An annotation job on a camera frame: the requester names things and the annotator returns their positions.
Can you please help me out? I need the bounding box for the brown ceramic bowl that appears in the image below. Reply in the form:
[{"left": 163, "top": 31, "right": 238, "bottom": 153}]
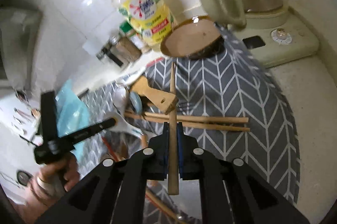
[{"left": 160, "top": 16, "right": 224, "bottom": 60}]

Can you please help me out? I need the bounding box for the green electric kettle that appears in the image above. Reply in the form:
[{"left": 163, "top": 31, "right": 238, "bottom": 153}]
[{"left": 200, "top": 0, "right": 319, "bottom": 67}]

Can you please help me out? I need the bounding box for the white plastic rice paddle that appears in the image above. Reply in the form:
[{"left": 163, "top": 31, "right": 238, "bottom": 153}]
[{"left": 103, "top": 112, "right": 143, "bottom": 139}]

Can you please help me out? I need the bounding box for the wooden chopstick pair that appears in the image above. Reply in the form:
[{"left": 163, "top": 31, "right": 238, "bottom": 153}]
[{"left": 124, "top": 111, "right": 250, "bottom": 132}]

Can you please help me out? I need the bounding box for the yellow dish soap bottle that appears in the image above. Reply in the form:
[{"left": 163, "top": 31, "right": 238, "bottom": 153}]
[{"left": 111, "top": 0, "right": 178, "bottom": 52}]

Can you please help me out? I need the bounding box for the white spoon floral small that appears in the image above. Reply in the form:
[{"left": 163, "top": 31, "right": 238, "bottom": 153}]
[{"left": 112, "top": 87, "right": 129, "bottom": 116}]

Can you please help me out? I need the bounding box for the red chopstick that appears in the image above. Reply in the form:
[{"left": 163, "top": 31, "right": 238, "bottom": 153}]
[{"left": 101, "top": 136, "right": 119, "bottom": 162}]

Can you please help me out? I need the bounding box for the metal spoon wooden handle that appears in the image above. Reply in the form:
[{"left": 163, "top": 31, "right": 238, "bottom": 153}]
[{"left": 129, "top": 91, "right": 143, "bottom": 115}]

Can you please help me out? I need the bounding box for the grey chevron table mat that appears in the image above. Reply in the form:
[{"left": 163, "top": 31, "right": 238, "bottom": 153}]
[{"left": 79, "top": 27, "right": 300, "bottom": 223}]

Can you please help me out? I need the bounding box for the blue transparent plastic basin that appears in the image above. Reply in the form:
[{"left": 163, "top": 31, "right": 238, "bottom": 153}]
[{"left": 53, "top": 79, "right": 91, "bottom": 159}]

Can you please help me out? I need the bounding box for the glass jar white powder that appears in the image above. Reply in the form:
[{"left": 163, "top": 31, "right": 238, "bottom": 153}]
[{"left": 81, "top": 36, "right": 125, "bottom": 70}]

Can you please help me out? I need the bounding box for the glass spice jar brown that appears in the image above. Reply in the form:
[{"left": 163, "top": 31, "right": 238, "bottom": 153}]
[{"left": 109, "top": 33, "right": 142, "bottom": 63}]

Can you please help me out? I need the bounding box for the person left hand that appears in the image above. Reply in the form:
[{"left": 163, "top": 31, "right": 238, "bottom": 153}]
[{"left": 11, "top": 153, "right": 80, "bottom": 223}]

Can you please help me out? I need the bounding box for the white spoon red handle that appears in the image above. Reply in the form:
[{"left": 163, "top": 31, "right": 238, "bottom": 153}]
[{"left": 115, "top": 57, "right": 164, "bottom": 87}]

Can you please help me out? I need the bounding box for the green lid spice bottle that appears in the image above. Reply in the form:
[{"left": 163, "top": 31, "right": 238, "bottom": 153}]
[{"left": 119, "top": 20, "right": 151, "bottom": 53}]

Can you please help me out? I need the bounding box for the wooden spatula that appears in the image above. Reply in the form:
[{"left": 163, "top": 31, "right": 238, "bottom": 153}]
[{"left": 131, "top": 76, "right": 178, "bottom": 115}]

